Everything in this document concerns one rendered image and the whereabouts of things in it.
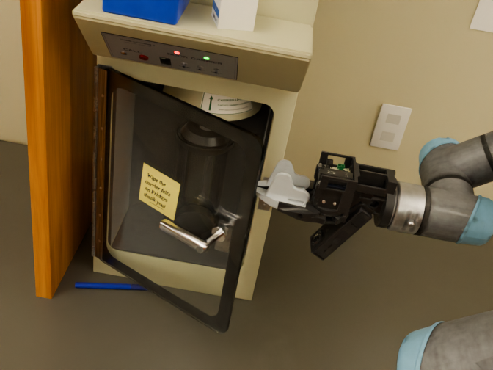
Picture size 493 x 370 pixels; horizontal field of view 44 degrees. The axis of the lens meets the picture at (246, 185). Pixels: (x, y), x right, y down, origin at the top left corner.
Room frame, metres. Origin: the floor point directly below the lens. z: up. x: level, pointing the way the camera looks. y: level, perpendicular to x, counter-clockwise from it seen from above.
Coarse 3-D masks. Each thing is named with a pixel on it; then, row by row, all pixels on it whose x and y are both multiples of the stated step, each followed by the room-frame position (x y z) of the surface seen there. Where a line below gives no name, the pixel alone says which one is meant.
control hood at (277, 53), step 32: (96, 0) 0.81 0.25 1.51; (96, 32) 0.78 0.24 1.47; (128, 32) 0.77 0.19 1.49; (160, 32) 0.76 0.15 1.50; (192, 32) 0.76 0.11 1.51; (224, 32) 0.78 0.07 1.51; (256, 32) 0.80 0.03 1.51; (288, 32) 0.82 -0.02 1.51; (256, 64) 0.79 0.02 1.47; (288, 64) 0.78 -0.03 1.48
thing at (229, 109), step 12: (180, 96) 0.91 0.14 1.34; (192, 96) 0.90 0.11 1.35; (204, 96) 0.90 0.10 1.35; (216, 96) 0.90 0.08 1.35; (204, 108) 0.89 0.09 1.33; (216, 108) 0.89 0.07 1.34; (228, 108) 0.90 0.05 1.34; (240, 108) 0.91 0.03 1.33; (252, 108) 0.93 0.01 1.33; (228, 120) 0.89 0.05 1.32
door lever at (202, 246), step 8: (160, 224) 0.73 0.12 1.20; (168, 224) 0.73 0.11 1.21; (168, 232) 0.72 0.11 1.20; (176, 232) 0.72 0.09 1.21; (184, 232) 0.72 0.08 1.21; (216, 232) 0.74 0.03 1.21; (184, 240) 0.71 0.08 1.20; (192, 240) 0.71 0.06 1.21; (200, 240) 0.71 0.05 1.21; (208, 240) 0.71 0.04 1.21; (216, 240) 0.73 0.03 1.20; (200, 248) 0.69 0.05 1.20; (208, 248) 0.70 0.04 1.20
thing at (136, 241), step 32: (128, 96) 0.83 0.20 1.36; (160, 96) 0.80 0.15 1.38; (128, 128) 0.83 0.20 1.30; (160, 128) 0.80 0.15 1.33; (192, 128) 0.77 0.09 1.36; (224, 128) 0.75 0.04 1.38; (128, 160) 0.83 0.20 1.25; (160, 160) 0.80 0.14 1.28; (192, 160) 0.77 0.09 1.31; (224, 160) 0.75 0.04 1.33; (256, 160) 0.72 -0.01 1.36; (128, 192) 0.83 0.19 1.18; (192, 192) 0.77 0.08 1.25; (224, 192) 0.74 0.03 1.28; (128, 224) 0.82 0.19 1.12; (192, 224) 0.76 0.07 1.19; (224, 224) 0.74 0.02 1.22; (128, 256) 0.82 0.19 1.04; (160, 256) 0.79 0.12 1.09; (192, 256) 0.76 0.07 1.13; (224, 256) 0.73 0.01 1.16; (160, 288) 0.79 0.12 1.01; (192, 288) 0.76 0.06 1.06; (224, 288) 0.73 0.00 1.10; (224, 320) 0.72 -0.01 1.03
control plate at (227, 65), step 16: (112, 48) 0.82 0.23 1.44; (128, 48) 0.81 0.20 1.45; (144, 48) 0.80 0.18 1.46; (160, 48) 0.79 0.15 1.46; (176, 48) 0.79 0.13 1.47; (192, 48) 0.78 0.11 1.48; (160, 64) 0.83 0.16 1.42; (176, 64) 0.83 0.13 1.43; (192, 64) 0.82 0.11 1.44; (208, 64) 0.81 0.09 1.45; (224, 64) 0.80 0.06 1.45
